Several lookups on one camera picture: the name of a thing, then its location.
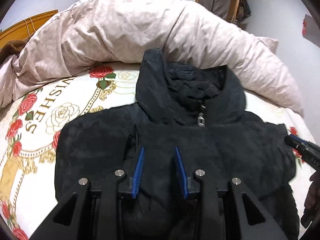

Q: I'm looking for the black puffer jacket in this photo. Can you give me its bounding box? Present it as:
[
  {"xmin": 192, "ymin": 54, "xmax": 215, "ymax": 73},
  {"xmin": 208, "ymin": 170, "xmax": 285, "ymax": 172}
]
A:
[{"xmin": 55, "ymin": 49, "xmax": 299, "ymax": 239}]

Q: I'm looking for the person's right hand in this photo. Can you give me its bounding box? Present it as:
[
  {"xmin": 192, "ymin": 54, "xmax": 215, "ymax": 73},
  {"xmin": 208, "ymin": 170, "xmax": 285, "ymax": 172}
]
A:
[{"xmin": 304, "ymin": 171, "xmax": 320, "ymax": 213}]

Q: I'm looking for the white rose print bedsheet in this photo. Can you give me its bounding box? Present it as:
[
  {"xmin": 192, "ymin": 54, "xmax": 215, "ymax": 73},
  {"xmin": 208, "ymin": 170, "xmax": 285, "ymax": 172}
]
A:
[{"xmin": 1, "ymin": 62, "xmax": 313, "ymax": 239}]

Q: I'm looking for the pink beige duvet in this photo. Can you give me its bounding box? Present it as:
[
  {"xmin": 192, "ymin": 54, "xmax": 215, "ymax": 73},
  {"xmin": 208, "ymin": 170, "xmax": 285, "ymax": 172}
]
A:
[{"xmin": 1, "ymin": 0, "xmax": 304, "ymax": 114}]

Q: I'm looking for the brown blanket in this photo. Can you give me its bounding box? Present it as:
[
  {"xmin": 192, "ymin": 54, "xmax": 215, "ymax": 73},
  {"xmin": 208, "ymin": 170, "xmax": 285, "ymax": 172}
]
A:
[{"xmin": 0, "ymin": 35, "xmax": 32, "ymax": 64}]

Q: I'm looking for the wooden headboard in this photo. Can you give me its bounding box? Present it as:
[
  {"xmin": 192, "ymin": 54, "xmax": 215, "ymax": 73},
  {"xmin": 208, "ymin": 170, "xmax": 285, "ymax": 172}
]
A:
[{"xmin": 1, "ymin": 10, "xmax": 58, "ymax": 48}]

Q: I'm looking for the red grey wall hanging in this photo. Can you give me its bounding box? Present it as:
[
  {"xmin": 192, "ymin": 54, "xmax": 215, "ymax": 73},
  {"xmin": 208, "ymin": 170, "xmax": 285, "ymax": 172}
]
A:
[{"xmin": 302, "ymin": 15, "xmax": 320, "ymax": 47}]

